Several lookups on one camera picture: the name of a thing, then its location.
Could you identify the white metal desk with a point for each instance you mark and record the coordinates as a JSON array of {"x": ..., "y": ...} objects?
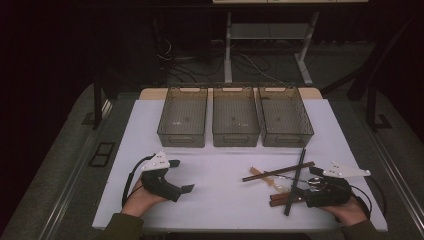
[{"x": 227, "y": 50}]

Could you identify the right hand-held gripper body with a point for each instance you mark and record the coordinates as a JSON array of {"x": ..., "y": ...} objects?
[{"x": 333, "y": 195}]

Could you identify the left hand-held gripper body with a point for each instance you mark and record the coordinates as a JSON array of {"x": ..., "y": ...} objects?
[{"x": 156, "y": 183}]

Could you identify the metal floor rail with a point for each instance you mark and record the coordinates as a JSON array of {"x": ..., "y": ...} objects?
[
  {"x": 401, "y": 183},
  {"x": 81, "y": 166}
]

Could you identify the translucent grey plastic bin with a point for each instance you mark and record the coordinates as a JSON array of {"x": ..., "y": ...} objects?
[
  {"x": 181, "y": 116},
  {"x": 283, "y": 116},
  {"x": 235, "y": 116}
]

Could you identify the white table mat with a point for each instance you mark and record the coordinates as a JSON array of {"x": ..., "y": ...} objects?
[{"x": 220, "y": 200}]

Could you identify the wooden spoon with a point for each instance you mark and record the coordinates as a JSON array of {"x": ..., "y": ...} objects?
[{"x": 263, "y": 177}]

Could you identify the black metal stand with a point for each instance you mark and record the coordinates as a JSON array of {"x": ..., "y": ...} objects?
[
  {"x": 97, "y": 106},
  {"x": 371, "y": 106}
]

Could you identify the person's right hand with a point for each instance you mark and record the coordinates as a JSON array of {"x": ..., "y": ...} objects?
[{"x": 350, "y": 211}]

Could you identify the black chopstick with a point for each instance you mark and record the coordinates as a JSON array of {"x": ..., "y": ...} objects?
[{"x": 299, "y": 166}]

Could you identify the person's left hand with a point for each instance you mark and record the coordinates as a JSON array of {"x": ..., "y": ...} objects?
[{"x": 140, "y": 201}]

